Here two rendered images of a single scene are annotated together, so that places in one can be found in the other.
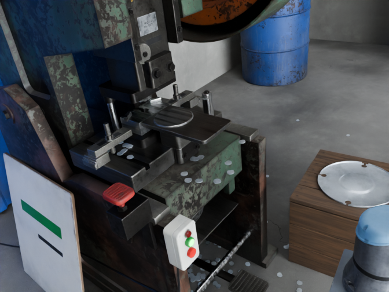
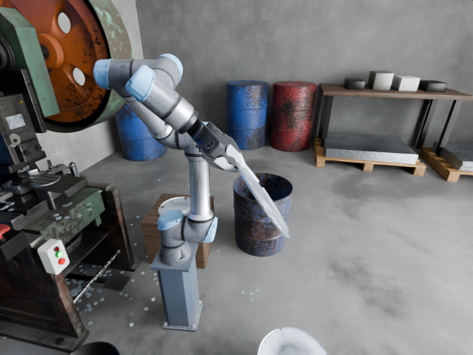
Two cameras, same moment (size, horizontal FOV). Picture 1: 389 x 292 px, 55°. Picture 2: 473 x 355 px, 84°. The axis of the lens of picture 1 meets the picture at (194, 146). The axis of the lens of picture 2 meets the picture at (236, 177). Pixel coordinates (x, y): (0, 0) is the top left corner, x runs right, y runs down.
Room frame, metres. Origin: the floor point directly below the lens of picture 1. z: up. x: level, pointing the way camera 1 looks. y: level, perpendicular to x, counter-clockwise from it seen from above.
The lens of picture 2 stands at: (-0.39, -0.17, 1.37)
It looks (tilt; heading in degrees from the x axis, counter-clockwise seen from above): 27 degrees down; 330
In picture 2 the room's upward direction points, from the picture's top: straight up
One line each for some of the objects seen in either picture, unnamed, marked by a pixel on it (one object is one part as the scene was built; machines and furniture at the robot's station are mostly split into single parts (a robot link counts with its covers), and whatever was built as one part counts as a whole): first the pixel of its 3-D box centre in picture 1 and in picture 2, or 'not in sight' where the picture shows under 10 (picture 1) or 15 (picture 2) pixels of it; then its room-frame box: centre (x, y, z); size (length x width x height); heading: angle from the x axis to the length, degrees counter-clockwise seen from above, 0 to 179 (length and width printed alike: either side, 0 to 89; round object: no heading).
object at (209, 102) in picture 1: (208, 103); (74, 170); (1.18, -0.06, 0.75); 0.03 x 0.03 x 0.10; 48
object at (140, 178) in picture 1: (150, 137); (31, 196); (1.14, 0.15, 0.68); 0.45 x 0.30 x 0.06; 138
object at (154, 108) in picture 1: (146, 116); (25, 182); (1.13, 0.14, 0.76); 0.15 x 0.09 x 0.05; 138
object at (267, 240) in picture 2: not in sight; (261, 213); (0.93, -1.15, 0.24); 0.42 x 0.42 x 0.48
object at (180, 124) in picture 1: (187, 138); (58, 193); (1.02, 0.02, 0.72); 0.25 x 0.14 x 0.14; 48
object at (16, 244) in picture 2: (134, 229); (15, 254); (0.75, 0.19, 0.62); 0.10 x 0.06 x 0.20; 138
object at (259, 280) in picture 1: (197, 262); (82, 277); (1.04, 0.05, 0.14); 0.59 x 0.10 x 0.05; 48
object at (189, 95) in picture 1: (178, 97); (53, 168); (1.26, 0.03, 0.76); 0.17 x 0.06 x 0.10; 138
